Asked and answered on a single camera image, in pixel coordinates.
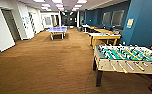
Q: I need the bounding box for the white-top yellow gaming table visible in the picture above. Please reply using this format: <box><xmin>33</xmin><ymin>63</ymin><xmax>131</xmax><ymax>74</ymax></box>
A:
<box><xmin>88</xmin><ymin>32</ymin><xmax>122</xmax><ymax>50</ymax></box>

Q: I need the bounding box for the white room door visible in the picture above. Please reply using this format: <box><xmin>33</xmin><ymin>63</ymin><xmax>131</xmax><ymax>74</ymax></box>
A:
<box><xmin>0</xmin><ymin>6</ymin><xmax>17</xmax><ymax>56</ymax></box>

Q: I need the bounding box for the yellow framed wall poster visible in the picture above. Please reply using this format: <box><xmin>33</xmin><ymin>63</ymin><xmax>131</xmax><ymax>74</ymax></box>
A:
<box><xmin>126</xmin><ymin>18</ymin><xmax>135</xmax><ymax>29</ymax></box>

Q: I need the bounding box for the blue ping pong table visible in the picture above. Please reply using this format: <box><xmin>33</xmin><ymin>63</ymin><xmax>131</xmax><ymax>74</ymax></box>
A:
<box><xmin>45</xmin><ymin>26</ymin><xmax>69</xmax><ymax>41</ymax></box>

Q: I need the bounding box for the interior glass window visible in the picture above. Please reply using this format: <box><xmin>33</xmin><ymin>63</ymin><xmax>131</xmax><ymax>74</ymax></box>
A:
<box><xmin>102</xmin><ymin>12</ymin><xmax>112</xmax><ymax>26</ymax></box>
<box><xmin>111</xmin><ymin>9</ymin><xmax>125</xmax><ymax>27</ymax></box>

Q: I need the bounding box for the white ceiling light panel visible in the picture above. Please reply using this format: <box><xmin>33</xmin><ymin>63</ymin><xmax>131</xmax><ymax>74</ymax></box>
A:
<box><xmin>33</xmin><ymin>0</ymin><xmax>46</xmax><ymax>4</ymax></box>
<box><xmin>50</xmin><ymin>0</ymin><xmax>64</xmax><ymax>4</ymax></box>
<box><xmin>76</xmin><ymin>0</ymin><xmax>89</xmax><ymax>5</ymax></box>

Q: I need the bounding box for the green foosball table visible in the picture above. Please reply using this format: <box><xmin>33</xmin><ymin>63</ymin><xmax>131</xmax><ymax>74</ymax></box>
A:
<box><xmin>92</xmin><ymin>44</ymin><xmax>152</xmax><ymax>93</ymax></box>

